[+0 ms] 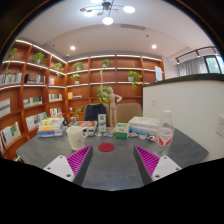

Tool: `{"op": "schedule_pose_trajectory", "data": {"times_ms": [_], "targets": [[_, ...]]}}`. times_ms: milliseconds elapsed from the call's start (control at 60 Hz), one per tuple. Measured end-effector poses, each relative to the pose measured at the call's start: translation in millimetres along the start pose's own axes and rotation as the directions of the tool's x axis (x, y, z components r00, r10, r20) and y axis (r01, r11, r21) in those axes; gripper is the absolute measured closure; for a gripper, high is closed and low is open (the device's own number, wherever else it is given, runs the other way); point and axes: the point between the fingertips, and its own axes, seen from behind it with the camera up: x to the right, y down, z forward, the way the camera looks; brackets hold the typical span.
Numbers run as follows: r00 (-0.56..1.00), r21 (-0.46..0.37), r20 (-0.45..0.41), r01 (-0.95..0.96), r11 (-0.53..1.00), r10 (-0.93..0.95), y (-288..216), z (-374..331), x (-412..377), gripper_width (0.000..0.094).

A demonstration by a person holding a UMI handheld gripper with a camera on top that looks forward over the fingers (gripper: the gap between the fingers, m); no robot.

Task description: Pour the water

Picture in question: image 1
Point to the white partition counter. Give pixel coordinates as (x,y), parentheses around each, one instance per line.
(196,102)

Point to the tall white green carton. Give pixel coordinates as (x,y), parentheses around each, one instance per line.
(102,123)

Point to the clear plastic water bottle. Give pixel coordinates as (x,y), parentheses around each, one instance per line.
(164,134)

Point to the green white small box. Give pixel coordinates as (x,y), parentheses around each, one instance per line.
(122,130)

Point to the stack of colourful books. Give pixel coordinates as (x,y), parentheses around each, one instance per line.
(51,127)

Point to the dark blue chair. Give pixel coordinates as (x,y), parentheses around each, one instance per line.
(93,110)

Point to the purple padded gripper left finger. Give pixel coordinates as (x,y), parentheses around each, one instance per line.
(73,167)

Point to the beige chair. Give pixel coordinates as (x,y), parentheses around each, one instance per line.
(127,111)

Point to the wooden wall bookshelf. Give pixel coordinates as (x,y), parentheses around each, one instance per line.
(67,89)

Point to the wooden artist mannequin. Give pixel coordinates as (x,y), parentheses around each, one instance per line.
(114,99)

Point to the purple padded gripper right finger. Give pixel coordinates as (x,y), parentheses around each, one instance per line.
(153,167)

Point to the grey window curtain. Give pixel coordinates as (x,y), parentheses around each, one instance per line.
(192,67)

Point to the orange patterned flat box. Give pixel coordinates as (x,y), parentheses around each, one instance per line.
(89,126)

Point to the tall green potted plant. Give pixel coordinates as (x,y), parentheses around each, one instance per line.
(102,95)

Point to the red round coaster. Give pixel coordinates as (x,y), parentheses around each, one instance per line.
(106,147)

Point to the white ceramic mug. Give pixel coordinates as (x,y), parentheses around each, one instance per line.
(76,137)

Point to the stack of white boxes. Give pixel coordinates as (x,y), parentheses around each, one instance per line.
(144,124)

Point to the ceiling chandelier lamp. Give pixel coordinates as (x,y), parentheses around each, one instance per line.
(104,8)

